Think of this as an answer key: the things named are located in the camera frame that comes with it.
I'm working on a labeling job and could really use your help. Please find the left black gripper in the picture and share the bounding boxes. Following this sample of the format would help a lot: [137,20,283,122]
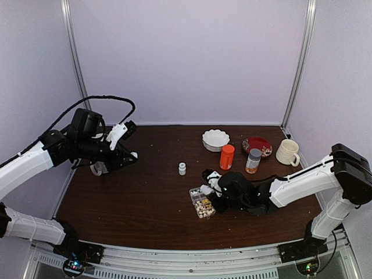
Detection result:
[77,135,137,172]

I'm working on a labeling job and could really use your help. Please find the clear plastic pill organizer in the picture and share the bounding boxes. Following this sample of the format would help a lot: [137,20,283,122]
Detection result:
[189,187,216,219]

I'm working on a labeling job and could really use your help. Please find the orange pill bottle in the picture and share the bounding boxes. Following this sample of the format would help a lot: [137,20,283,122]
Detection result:
[219,144,235,170]

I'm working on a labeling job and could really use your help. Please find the shorter small white bottle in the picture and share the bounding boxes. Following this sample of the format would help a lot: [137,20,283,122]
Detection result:
[178,162,187,176]

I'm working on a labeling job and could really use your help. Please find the grey capped white orange bottle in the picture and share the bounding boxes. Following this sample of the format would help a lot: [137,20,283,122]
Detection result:
[245,148,262,174]

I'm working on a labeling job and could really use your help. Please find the taller small white bottle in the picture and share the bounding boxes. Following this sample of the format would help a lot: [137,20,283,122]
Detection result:
[200,185,214,196]

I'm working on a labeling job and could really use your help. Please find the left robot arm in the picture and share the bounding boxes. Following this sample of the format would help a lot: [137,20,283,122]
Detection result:
[1,109,138,258]

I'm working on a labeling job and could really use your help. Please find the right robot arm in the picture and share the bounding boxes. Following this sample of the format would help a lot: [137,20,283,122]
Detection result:
[202,144,371,257]

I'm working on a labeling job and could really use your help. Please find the yellow pills in organizer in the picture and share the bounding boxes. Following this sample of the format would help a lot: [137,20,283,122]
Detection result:
[202,199,212,209]

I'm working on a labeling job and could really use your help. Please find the beige pills in organizer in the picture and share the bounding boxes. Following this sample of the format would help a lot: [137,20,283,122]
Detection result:
[198,210,215,219]

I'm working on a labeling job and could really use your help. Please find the small white pills in organizer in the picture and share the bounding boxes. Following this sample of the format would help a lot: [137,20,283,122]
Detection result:
[190,189,201,195]

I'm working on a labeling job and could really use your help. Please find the white floral mug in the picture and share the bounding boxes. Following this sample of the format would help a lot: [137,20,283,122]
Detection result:
[90,162,109,176]

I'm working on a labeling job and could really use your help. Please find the white fluted bowl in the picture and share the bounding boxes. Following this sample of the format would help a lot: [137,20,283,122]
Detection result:
[202,129,230,152]

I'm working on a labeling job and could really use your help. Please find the red patterned plate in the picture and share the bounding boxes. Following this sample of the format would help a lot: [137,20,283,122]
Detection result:
[242,137,273,158]

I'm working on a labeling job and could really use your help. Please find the cream ceramic mug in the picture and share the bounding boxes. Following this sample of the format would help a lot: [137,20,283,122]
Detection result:
[276,139,300,167]

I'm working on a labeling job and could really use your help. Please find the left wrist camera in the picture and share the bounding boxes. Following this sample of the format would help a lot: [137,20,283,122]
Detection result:
[106,121,137,151]

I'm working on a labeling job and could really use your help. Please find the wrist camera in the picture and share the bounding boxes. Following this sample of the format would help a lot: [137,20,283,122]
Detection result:
[202,169,222,194]
[106,121,137,151]

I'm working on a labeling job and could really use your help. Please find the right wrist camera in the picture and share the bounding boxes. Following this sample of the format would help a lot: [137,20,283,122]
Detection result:
[202,169,222,194]

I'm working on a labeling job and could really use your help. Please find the left black braided cable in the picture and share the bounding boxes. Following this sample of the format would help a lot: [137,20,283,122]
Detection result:
[0,94,136,169]

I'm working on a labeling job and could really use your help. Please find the front aluminium rail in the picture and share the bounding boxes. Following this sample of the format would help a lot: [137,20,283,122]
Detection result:
[21,243,359,278]

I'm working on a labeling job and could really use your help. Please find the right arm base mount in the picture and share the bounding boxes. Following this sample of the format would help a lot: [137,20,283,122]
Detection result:
[278,220,328,277]

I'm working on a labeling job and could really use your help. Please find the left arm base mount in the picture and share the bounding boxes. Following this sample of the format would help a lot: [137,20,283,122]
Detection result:
[52,220,105,276]

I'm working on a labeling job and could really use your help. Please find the left aluminium frame post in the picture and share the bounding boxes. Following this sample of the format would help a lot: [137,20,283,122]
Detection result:
[60,0,88,99]

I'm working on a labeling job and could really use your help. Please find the aluminium frame post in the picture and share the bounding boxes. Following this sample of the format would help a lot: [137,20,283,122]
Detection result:
[281,0,317,134]
[60,0,88,99]

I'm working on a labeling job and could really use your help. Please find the right aluminium frame post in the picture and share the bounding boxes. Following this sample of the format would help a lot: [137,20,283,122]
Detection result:
[281,0,317,134]

